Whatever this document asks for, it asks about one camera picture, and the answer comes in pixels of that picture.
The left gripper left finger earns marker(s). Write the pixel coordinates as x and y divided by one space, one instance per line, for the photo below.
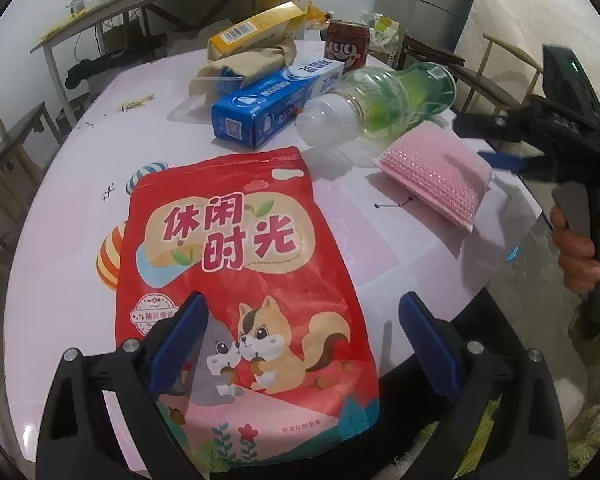
77 440

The blue toothpaste box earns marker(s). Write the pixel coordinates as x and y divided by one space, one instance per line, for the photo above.
252 115

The wooden chair by fridge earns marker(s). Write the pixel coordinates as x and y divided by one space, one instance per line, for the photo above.
506 77

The dark wooden stool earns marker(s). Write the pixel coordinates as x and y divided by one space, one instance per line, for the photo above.
414 50

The pink scrub sponge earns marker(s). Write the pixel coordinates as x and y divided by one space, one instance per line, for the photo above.
439 169

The right hand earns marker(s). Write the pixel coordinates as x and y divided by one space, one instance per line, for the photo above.
576 255

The yellow white medicine box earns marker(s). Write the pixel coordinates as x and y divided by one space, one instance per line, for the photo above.
266 29

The wooden chair dark seat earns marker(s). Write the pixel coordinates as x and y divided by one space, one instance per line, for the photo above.
14 205

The clear green plastic bottle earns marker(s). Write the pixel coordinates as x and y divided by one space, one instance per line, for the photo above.
376 103

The red drink can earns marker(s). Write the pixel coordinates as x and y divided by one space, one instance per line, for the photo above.
347 42

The white mattress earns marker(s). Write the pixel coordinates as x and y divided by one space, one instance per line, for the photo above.
529 24

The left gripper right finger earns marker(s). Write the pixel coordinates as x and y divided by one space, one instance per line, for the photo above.
527 440

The red snack bag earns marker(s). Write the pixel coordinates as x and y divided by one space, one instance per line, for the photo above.
283 370

